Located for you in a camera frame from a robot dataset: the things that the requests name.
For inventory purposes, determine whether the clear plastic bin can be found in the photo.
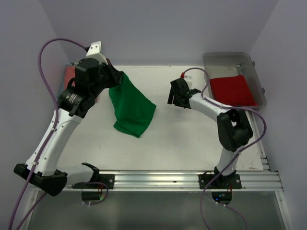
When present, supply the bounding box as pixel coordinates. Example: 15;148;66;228
202;52;267;110

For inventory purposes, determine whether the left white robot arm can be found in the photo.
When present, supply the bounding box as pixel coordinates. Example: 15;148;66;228
14;57;123;196

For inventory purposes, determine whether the red folded shirt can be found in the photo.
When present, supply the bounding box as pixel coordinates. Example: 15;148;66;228
210;75;257;106

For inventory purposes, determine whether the aluminium mounting rail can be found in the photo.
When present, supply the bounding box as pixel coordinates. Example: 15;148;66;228
31;169;281;192

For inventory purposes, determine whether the purple cable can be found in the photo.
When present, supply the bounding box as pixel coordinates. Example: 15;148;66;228
181;67;268;230
8;38;110;230

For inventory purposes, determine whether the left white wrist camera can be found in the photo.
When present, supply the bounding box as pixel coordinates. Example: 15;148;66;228
86;41;108;64

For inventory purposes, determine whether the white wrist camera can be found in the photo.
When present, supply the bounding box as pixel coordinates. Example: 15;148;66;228
180;72;193;90
86;41;108;64

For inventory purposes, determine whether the pink folded shirt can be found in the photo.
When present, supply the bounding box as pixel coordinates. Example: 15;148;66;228
61;66;75;100

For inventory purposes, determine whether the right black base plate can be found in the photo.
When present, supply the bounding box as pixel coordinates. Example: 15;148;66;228
198;171;242;189

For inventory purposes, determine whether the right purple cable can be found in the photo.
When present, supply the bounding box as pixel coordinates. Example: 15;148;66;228
181;67;268;230

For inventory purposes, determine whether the green polo shirt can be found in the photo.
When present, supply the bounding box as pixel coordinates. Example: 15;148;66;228
108;72;156;138

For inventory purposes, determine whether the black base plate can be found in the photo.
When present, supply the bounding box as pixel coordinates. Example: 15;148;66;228
72;173;115;189
198;171;242;189

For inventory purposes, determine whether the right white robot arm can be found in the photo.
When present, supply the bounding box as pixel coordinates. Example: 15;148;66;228
167;78;253;188

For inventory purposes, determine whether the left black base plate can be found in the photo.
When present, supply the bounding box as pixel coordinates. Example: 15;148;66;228
72;173;115;189

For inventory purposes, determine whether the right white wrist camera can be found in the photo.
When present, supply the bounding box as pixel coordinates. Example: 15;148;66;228
180;72;193;90

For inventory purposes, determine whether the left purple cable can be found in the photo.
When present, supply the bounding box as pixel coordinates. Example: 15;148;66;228
8;38;110;230

